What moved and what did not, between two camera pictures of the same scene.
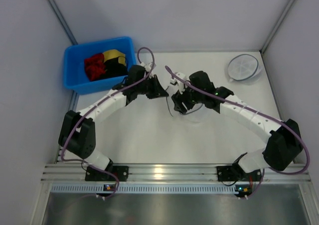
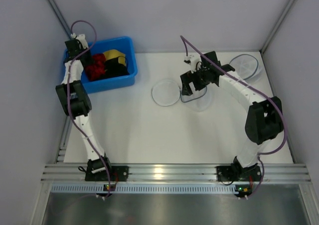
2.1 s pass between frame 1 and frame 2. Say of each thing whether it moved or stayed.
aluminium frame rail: stayed
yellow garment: stayed
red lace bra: stayed
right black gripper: moved
